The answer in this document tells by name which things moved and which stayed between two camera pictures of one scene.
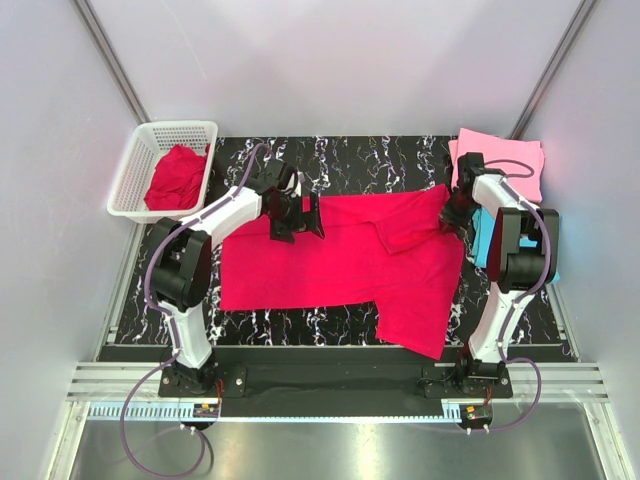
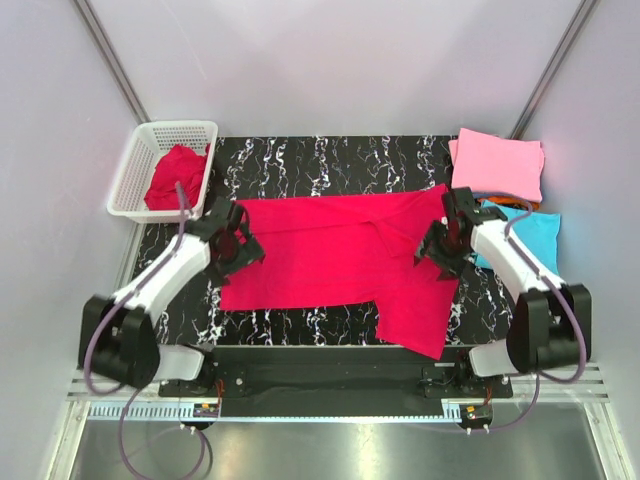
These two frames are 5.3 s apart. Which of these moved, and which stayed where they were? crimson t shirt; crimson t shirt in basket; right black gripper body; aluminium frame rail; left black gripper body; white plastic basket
Moved: left black gripper body; right black gripper body
Stayed: crimson t shirt in basket; aluminium frame rail; crimson t shirt; white plastic basket
